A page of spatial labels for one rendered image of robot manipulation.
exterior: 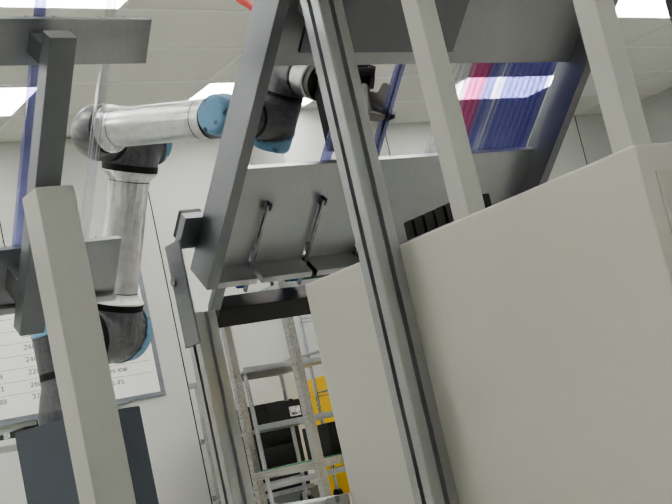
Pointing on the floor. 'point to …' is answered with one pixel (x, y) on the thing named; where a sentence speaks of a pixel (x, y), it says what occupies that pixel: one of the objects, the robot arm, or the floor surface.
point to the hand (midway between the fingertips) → (384, 119)
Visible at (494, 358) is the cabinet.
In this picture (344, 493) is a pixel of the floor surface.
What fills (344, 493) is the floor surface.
